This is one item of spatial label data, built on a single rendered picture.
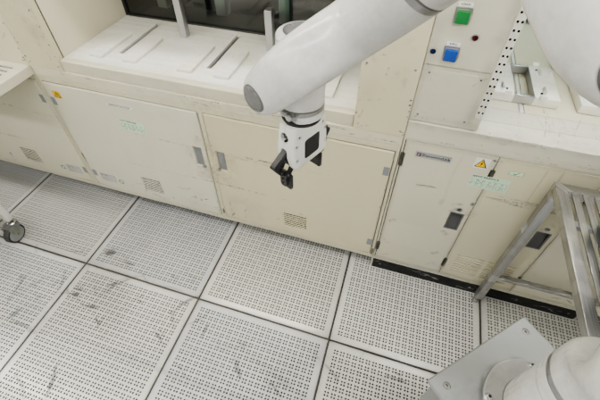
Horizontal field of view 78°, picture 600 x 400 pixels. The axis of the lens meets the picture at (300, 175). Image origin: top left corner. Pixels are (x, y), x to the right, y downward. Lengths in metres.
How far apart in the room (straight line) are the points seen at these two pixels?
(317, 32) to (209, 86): 0.92
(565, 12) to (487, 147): 0.95
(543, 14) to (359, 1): 0.20
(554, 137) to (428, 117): 0.37
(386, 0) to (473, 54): 0.67
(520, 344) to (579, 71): 0.74
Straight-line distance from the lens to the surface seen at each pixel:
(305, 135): 0.70
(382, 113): 1.21
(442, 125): 1.23
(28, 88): 2.04
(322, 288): 1.78
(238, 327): 1.73
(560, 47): 0.35
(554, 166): 1.35
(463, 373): 0.92
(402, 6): 0.46
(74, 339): 1.93
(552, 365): 0.76
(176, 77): 1.48
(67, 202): 2.43
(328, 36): 0.52
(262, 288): 1.79
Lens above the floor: 1.59
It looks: 46 degrees down
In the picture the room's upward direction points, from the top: straight up
